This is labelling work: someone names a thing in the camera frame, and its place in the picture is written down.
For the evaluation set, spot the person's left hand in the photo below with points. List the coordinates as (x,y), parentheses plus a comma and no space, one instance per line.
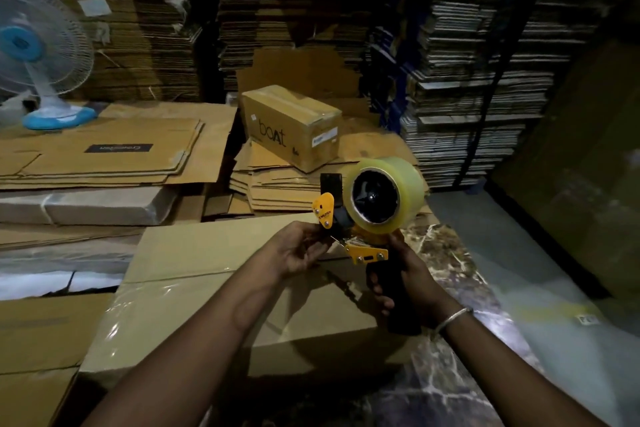
(287,251)

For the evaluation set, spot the person's right hand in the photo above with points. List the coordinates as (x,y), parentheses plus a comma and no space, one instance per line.
(425,286)

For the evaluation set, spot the person's right fingers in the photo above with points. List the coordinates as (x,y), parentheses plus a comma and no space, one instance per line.
(381,291)

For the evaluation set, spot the person's left thumb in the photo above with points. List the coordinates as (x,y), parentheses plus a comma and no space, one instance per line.
(316,251)

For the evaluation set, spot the yellow black tape dispenser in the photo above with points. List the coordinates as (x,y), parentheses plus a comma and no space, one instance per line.
(367,254)

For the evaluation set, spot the person's right forearm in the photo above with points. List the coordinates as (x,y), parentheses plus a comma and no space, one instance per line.
(505,381)

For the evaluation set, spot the person's left forearm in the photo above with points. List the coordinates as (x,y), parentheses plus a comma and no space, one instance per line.
(200,346)

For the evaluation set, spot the low pile of flattened cartons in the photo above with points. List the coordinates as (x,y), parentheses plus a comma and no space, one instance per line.
(270,186)

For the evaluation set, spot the clear packing tape roll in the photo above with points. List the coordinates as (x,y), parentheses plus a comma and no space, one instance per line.
(405,191)

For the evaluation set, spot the large brown cardboard box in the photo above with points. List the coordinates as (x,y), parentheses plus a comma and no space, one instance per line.
(200,266)

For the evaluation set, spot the small sealed cardboard box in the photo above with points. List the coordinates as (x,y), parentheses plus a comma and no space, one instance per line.
(290,126)

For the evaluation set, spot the large leaning cardboard sheet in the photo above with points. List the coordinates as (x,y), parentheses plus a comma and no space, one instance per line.
(580,166)

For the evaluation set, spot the plastic wrapped cardboard bundle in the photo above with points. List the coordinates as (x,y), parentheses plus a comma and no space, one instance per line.
(85,206)

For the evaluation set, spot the wide stack of flattened cartons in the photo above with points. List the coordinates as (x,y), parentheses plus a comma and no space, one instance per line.
(100,151)

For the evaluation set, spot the grey corrugated sheet stacks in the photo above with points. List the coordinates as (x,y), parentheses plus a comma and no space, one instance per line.
(470,66)

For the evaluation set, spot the dark corrugated sheet stack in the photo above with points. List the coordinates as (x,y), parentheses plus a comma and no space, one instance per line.
(260,6)

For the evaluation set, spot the black diagonal pole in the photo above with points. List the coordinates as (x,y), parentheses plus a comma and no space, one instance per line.
(505,51)

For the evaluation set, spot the plain open cardboard box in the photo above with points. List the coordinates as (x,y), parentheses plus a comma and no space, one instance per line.
(40,351)

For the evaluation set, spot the tall brown corrugated sheet stack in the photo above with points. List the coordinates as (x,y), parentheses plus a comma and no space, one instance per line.
(135,16)

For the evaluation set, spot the white blue table fan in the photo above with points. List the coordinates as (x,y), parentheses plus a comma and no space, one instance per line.
(40,46)

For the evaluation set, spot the blue metal rack frame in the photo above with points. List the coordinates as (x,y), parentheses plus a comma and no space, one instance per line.
(387,91)

